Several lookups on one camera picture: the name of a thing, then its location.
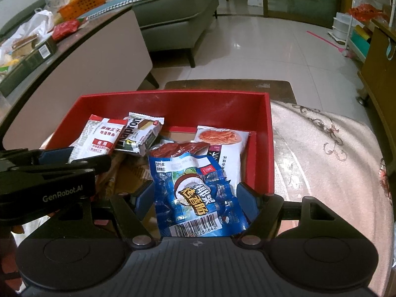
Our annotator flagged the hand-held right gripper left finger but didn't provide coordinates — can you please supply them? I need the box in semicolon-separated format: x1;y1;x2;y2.
27;181;155;250

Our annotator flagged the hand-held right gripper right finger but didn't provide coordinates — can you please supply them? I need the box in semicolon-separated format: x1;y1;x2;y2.
236;182;369;250

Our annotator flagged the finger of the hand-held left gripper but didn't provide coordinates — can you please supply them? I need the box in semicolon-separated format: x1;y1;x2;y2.
0;154;111;177
0;148;74;168

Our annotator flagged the white packet with red label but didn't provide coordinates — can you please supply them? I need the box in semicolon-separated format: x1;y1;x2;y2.
68;114;127;163

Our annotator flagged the white noodle snack packet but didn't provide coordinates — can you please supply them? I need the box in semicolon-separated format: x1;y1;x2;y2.
195;125;251;187

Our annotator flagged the blue snack packet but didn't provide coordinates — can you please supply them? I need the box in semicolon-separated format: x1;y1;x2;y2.
148;153;250;239

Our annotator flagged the white wafer snack packet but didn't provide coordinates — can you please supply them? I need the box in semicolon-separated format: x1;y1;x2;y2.
116;112;165;157

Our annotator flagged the red box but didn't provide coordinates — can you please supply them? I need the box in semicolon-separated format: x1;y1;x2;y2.
46;90;276;205

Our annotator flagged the red sausage packet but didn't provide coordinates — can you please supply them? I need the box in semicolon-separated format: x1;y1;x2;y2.
150;141;211;159

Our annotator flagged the pink embroidered cloth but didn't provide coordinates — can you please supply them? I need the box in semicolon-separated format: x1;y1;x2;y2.
272;100;396;297

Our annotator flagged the dark cardboard box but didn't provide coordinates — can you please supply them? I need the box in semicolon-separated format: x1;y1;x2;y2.
0;35;58;85

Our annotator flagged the grey coffee table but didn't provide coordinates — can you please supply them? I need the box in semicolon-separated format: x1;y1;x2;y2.
0;6;160;153

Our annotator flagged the brown wooden stool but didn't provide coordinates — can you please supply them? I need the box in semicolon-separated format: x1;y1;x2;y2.
164;79;298;104

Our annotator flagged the red snack bag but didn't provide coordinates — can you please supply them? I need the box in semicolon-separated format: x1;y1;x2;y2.
51;19;82;41

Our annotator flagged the white plastic bag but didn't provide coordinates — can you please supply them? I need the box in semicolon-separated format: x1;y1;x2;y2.
0;10;55;66

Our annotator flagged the orange plastic basket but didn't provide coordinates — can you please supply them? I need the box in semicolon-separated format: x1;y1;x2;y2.
58;0;106;20

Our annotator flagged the green sofa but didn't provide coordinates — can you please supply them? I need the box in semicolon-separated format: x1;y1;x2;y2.
0;0;219;69

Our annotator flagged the pink stick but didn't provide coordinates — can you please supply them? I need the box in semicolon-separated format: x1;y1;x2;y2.
306;30;345;52

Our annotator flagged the wooden cabinet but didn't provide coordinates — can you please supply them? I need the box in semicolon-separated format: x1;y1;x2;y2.
357;19;396;156

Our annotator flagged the white storage rack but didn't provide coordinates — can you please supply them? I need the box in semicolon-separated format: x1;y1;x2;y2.
332;0;372;60

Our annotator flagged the red plastic bag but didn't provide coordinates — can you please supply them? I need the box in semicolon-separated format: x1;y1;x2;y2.
349;4;385;23

